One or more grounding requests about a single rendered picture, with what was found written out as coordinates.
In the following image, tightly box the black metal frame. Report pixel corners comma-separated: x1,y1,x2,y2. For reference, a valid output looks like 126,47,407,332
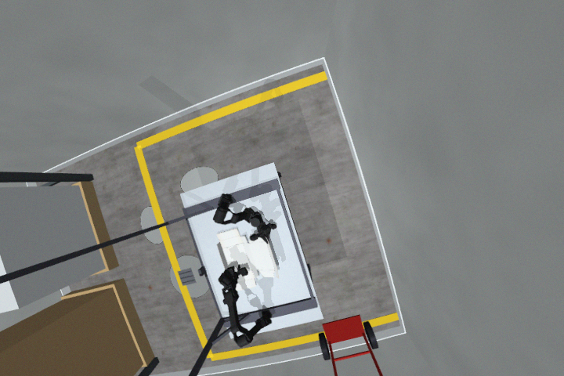
0,207,230,376

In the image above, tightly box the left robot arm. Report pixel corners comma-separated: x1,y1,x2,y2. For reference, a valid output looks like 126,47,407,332
213,193,273,234

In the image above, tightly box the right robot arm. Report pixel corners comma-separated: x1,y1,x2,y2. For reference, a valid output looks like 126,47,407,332
219,266,272,348

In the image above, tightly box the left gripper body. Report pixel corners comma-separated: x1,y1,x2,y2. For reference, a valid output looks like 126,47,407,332
249,221,277,241

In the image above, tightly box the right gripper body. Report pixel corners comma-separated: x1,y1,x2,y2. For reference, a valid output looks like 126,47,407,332
230,267,248,284

